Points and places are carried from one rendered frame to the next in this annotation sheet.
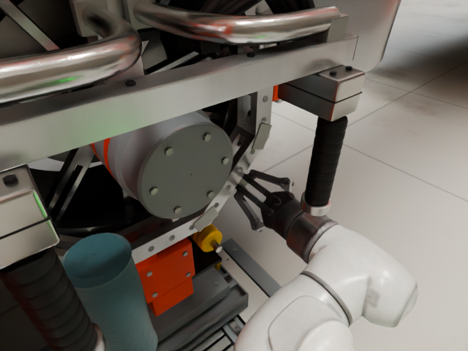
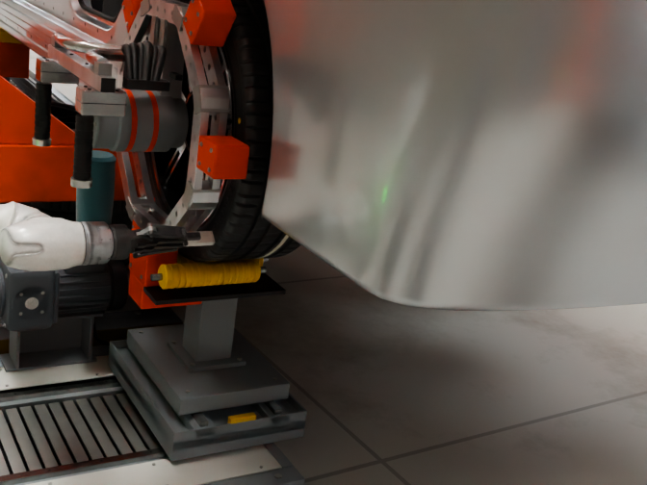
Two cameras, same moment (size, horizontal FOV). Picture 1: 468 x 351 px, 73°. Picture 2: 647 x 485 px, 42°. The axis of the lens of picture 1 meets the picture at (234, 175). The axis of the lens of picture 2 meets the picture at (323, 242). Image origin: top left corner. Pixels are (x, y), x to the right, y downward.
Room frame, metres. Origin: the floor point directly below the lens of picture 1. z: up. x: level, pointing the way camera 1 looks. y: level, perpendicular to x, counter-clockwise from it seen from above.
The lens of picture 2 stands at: (1.00, -1.75, 1.26)
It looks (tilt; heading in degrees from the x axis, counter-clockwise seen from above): 18 degrees down; 95
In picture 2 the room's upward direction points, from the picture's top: 9 degrees clockwise
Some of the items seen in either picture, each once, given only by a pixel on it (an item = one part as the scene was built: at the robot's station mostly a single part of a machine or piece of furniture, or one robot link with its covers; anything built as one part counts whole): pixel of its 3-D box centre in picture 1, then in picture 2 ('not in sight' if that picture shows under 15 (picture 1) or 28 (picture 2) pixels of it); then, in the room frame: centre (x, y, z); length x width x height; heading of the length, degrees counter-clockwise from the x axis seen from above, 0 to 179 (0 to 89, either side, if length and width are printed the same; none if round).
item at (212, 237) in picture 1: (184, 213); (210, 273); (0.59, 0.12, 0.51); 0.29 x 0.06 x 0.06; 38
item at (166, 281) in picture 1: (154, 259); (167, 267); (0.46, 0.18, 0.48); 0.16 x 0.12 x 0.17; 38
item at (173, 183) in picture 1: (151, 138); (135, 120); (0.38, 0.11, 0.85); 0.21 x 0.14 x 0.14; 38
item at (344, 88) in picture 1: (317, 84); (100, 100); (0.38, -0.10, 0.93); 0.09 x 0.05 x 0.05; 38
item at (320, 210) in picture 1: (323, 163); (83, 148); (0.35, -0.12, 0.83); 0.04 x 0.04 x 0.16
